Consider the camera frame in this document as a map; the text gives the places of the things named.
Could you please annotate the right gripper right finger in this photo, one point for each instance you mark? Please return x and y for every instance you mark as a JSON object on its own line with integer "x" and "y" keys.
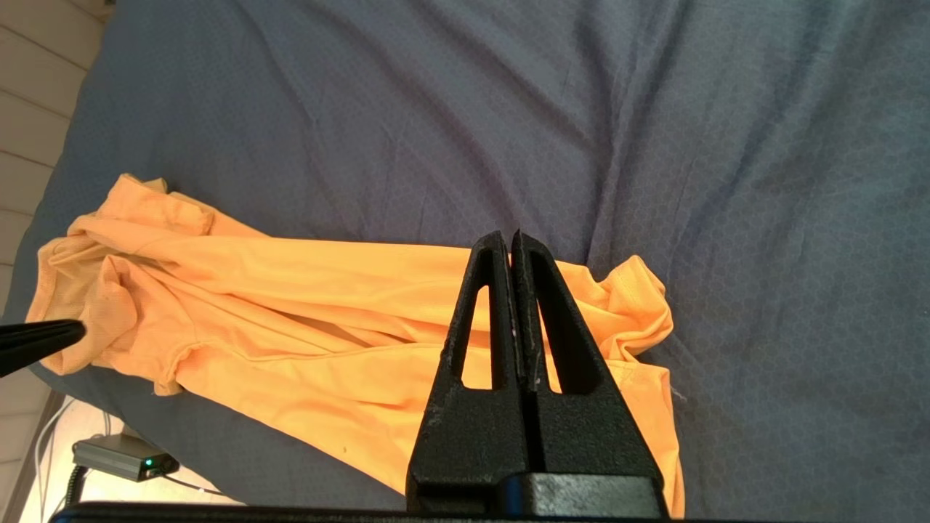
{"x": 588, "y": 443}

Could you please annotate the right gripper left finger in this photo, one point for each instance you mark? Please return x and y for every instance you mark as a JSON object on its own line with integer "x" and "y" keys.
{"x": 472, "y": 443}

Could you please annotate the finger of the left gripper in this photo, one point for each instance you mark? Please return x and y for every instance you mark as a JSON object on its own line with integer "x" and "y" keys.
{"x": 29, "y": 357}
{"x": 36, "y": 334}

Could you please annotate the yellow t-shirt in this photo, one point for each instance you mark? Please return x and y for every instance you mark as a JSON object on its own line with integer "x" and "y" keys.
{"x": 290, "y": 305}

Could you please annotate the grey box green light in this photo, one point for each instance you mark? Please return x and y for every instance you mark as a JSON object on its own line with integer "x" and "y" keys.
{"x": 116, "y": 456}

